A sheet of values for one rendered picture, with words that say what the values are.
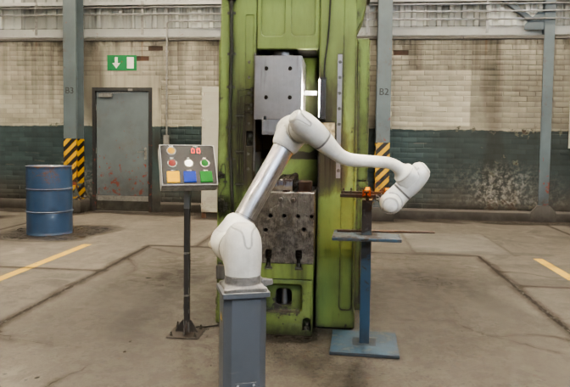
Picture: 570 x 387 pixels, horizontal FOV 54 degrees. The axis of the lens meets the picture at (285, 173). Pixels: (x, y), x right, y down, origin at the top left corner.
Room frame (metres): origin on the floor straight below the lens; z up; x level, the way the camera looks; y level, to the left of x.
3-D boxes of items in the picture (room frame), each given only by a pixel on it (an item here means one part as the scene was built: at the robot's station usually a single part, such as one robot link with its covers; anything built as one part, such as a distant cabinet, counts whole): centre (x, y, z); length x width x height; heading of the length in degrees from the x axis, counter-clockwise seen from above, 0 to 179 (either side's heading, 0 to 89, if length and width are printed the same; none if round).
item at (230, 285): (2.39, 0.16, 0.63); 0.22 x 0.18 x 0.06; 104
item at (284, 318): (3.78, -0.02, 0.23); 0.55 x 0.37 x 0.47; 175
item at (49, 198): (7.39, 3.09, 0.44); 0.59 x 0.59 x 0.88
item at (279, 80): (3.77, -0.01, 1.56); 0.42 x 0.39 x 0.40; 175
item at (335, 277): (3.89, -0.36, 1.15); 0.44 x 0.26 x 2.30; 175
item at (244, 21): (3.95, 0.31, 1.15); 0.44 x 0.26 x 2.30; 175
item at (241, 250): (2.40, 0.18, 0.77); 0.18 x 0.16 x 0.22; 22
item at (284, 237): (3.78, -0.02, 0.69); 0.56 x 0.38 x 0.45; 175
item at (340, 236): (3.38, -0.49, 0.67); 0.40 x 0.30 x 0.02; 82
